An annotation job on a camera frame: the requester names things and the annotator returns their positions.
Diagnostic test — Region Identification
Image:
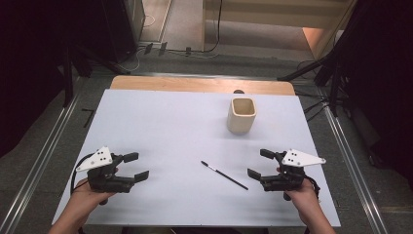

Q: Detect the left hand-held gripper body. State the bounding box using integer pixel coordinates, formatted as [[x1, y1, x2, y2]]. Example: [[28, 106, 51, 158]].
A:
[[75, 145, 136, 207]]

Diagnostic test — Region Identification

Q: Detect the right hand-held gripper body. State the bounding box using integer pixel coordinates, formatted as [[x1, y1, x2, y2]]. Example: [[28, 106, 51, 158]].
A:
[[259, 148, 327, 202]]

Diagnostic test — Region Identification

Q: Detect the black pen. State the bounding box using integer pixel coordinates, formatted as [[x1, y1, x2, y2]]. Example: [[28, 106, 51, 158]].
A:
[[200, 160, 249, 191]]

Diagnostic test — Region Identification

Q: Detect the beige square pen holder cup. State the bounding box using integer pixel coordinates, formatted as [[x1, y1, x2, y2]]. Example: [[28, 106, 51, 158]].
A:
[[226, 97, 258, 135]]

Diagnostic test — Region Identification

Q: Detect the person's right hand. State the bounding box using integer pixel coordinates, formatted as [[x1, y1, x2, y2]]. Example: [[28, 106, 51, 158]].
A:
[[283, 179, 322, 217]]

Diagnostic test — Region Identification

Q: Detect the person's left hand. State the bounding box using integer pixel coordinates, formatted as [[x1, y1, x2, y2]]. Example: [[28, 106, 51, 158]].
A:
[[69, 177, 115, 216]]

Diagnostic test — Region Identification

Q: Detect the white table mat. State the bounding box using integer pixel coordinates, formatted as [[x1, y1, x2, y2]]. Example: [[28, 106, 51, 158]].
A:
[[52, 89, 342, 228]]

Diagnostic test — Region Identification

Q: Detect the black metal stand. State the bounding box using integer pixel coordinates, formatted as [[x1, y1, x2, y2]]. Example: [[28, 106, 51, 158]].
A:
[[277, 0, 358, 118], [61, 42, 132, 109]]

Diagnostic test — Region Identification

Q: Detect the black computer tower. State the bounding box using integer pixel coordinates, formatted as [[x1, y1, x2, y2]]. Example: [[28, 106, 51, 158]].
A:
[[101, 0, 146, 62]]

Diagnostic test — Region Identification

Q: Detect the black curtain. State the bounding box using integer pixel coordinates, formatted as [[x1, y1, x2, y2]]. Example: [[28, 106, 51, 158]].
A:
[[337, 0, 413, 183], [0, 0, 108, 157]]

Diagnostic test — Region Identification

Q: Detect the beige furniture panel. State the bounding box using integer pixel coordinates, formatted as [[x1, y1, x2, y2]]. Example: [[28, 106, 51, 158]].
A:
[[203, 0, 357, 59]]

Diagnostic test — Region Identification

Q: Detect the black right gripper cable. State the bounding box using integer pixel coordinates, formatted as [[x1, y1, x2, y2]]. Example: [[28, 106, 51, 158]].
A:
[[304, 175, 322, 200]]

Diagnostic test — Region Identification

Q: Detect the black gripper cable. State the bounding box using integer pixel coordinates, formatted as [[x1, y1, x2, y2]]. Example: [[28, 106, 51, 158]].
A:
[[70, 153, 95, 195], [304, 175, 322, 200]]

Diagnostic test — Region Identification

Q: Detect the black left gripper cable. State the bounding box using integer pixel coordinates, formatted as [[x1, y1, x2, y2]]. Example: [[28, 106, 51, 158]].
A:
[[70, 153, 95, 195]]

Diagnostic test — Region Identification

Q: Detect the black floor cable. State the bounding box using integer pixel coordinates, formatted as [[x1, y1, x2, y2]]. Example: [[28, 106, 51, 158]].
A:
[[303, 98, 327, 114], [306, 106, 327, 123]]

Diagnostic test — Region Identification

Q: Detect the metal floor rail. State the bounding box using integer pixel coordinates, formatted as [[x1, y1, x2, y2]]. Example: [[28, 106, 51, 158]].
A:
[[0, 92, 82, 234], [322, 103, 391, 234]]

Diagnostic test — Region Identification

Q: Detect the black hanging cable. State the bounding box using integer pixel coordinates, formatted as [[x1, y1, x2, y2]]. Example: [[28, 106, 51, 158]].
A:
[[204, 0, 225, 54]]

